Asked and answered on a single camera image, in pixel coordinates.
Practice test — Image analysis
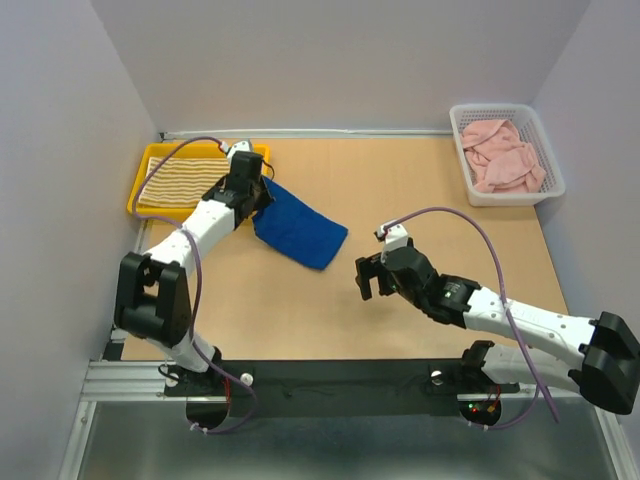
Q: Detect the blue towel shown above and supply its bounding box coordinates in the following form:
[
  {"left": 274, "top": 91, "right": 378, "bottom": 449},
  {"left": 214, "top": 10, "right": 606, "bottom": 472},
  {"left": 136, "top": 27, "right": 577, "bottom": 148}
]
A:
[{"left": 253, "top": 178, "right": 348, "bottom": 271}]

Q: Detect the yellow striped towel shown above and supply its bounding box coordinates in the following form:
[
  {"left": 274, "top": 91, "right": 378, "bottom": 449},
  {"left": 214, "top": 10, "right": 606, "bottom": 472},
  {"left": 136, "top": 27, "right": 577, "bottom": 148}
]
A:
[{"left": 138, "top": 157, "right": 230, "bottom": 208}]

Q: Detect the pink towel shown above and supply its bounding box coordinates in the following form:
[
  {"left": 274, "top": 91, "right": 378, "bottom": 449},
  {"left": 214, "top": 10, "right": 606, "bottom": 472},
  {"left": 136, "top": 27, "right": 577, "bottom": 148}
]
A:
[{"left": 461, "top": 119, "right": 546, "bottom": 194}]

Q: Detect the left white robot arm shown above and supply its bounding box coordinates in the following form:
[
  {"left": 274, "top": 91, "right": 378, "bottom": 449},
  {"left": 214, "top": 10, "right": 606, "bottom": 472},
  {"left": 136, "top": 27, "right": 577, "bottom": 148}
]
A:
[{"left": 114, "top": 151, "right": 273, "bottom": 394}]

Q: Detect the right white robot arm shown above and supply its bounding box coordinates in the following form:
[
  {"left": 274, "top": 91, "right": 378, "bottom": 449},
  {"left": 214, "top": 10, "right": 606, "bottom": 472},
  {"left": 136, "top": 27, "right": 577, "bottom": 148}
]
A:
[{"left": 355, "top": 246, "right": 639, "bottom": 415}]

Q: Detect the yellow plastic tray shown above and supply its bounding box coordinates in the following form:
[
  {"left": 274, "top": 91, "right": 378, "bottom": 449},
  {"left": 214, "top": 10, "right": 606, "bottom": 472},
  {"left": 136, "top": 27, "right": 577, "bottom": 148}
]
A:
[{"left": 125, "top": 143, "right": 274, "bottom": 221}]

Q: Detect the white plastic basket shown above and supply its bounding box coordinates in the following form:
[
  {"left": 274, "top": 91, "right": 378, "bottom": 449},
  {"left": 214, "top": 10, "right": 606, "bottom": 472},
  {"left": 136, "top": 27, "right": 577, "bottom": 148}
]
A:
[{"left": 449, "top": 103, "right": 565, "bottom": 207}]

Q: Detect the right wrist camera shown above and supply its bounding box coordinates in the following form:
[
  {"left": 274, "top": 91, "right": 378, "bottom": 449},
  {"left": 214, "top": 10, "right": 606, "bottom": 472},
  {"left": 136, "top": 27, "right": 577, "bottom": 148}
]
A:
[{"left": 374, "top": 223, "right": 410, "bottom": 263}]

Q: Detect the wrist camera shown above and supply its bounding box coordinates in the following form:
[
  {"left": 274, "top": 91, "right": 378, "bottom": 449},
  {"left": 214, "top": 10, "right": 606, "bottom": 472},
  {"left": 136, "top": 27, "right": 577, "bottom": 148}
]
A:
[
  {"left": 374, "top": 223, "right": 410, "bottom": 263},
  {"left": 219, "top": 139, "right": 254, "bottom": 162}
]

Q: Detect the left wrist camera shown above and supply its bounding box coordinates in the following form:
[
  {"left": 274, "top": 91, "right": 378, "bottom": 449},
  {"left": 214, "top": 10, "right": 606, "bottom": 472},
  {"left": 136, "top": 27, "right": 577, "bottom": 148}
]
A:
[{"left": 219, "top": 139, "right": 254, "bottom": 162}]

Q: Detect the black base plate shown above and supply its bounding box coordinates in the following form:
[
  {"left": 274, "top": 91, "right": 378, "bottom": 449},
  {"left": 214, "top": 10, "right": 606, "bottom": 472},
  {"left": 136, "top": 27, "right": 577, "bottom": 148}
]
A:
[{"left": 164, "top": 358, "right": 519, "bottom": 422}]

